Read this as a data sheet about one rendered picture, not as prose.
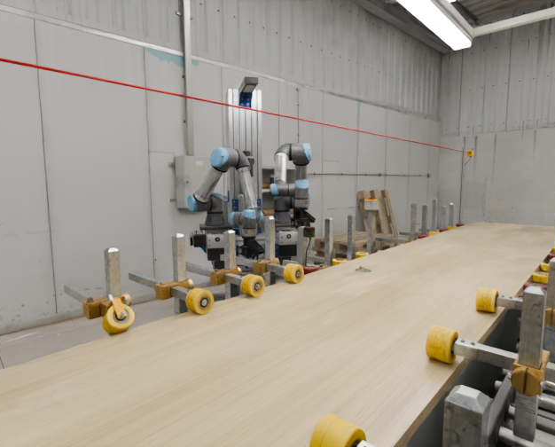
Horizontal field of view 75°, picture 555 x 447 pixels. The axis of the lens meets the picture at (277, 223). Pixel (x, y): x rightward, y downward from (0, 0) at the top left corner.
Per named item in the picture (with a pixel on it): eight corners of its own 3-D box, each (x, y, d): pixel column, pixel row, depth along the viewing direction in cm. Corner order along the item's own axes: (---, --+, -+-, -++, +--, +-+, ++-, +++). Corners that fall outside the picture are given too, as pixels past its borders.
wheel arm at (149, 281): (128, 279, 155) (127, 271, 154) (136, 278, 157) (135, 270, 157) (196, 305, 121) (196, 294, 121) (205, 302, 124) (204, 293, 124)
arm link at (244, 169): (239, 153, 241) (256, 224, 236) (227, 152, 234) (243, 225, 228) (251, 146, 233) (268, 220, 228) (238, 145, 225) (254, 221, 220)
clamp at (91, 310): (82, 316, 115) (81, 300, 115) (124, 305, 125) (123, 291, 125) (89, 320, 111) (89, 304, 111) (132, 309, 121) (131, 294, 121)
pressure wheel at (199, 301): (207, 299, 129) (191, 315, 124) (198, 282, 125) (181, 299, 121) (218, 302, 125) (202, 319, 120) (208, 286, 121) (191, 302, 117)
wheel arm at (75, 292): (64, 292, 137) (63, 285, 136) (72, 290, 139) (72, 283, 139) (104, 316, 112) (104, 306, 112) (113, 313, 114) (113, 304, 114)
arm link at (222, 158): (207, 215, 255) (242, 157, 223) (189, 215, 244) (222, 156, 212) (200, 201, 260) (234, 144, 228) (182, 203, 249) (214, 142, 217)
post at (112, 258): (112, 387, 123) (103, 247, 117) (121, 382, 125) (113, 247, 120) (116, 390, 120) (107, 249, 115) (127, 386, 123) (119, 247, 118)
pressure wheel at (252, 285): (245, 270, 142) (257, 278, 147) (238, 290, 139) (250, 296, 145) (255, 273, 138) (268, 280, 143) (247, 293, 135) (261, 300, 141)
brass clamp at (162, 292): (154, 297, 134) (153, 284, 133) (185, 289, 144) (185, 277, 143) (163, 301, 130) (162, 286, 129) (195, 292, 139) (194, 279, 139)
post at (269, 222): (265, 314, 177) (264, 216, 172) (269, 312, 180) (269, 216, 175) (270, 316, 175) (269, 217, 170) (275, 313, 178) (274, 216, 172)
